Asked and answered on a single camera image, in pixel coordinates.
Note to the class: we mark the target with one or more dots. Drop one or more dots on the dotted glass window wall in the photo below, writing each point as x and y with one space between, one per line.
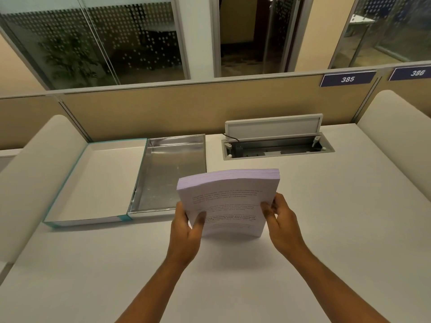
387 30
134 36

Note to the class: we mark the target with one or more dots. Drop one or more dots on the person's left thumb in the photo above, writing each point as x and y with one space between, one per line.
199 223

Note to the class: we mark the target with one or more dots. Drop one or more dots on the person's left hand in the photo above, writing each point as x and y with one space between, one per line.
183 238

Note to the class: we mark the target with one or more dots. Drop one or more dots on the person's right hand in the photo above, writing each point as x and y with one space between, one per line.
284 228

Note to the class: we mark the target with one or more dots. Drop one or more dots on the person's left forearm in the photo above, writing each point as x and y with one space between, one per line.
158 292

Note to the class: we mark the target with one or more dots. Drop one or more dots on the white rounded desk side divider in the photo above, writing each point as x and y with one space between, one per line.
400 137
37 184

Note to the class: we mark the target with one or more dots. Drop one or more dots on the beige desk partition panel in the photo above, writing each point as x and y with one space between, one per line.
404 94
30 121
202 107

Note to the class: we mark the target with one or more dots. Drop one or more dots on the silver-lined box tray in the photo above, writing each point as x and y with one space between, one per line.
165 171

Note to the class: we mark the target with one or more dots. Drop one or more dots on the white box lid teal edge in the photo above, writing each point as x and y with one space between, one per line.
97 181

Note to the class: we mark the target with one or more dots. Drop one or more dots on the blue number sign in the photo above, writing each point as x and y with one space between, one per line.
348 79
412 73

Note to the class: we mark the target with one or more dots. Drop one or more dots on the person's right forearm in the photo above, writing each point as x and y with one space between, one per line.
333 289

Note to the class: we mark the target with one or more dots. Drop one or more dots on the green potted plant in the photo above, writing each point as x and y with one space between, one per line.
72 60

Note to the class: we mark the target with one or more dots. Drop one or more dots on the person's right thumb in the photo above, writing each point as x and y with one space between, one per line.
267 211

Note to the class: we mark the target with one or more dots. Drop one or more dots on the glass door with metal frame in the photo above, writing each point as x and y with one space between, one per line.
256 33

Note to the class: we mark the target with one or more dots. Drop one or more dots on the stack of printed paper sheets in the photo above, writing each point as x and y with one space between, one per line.
229 198

